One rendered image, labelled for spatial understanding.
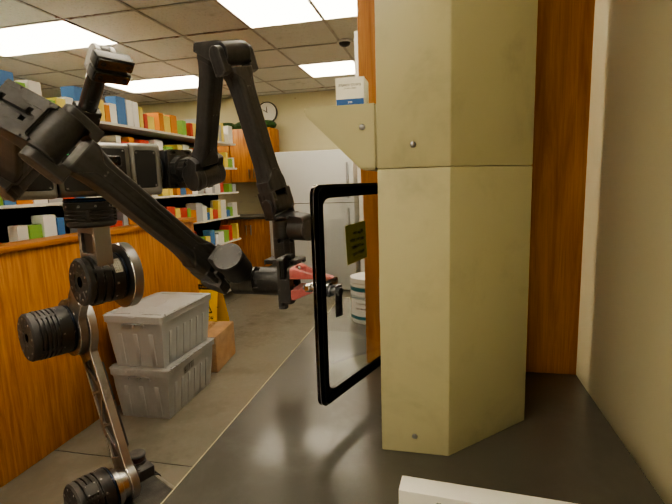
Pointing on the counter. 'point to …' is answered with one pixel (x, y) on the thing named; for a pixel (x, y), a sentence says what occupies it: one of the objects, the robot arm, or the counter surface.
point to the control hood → (350, 130)
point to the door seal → (325, 291)
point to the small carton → (351, 91)
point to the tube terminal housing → (453, 217)
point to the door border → (320, 281)
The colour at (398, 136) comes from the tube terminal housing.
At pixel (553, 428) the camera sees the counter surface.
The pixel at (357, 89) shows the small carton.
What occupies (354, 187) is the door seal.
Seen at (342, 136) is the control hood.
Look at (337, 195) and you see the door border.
